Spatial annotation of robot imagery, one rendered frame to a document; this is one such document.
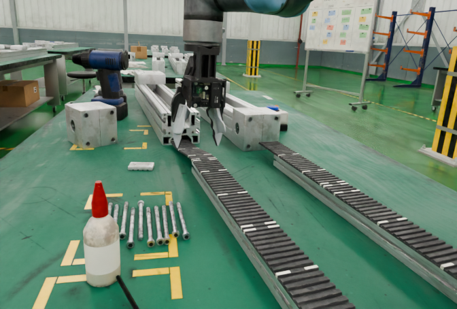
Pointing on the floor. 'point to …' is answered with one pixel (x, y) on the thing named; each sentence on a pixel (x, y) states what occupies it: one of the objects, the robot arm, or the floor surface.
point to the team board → (341, 30)
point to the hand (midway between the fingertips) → (196, 141)
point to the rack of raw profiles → (409, 50)
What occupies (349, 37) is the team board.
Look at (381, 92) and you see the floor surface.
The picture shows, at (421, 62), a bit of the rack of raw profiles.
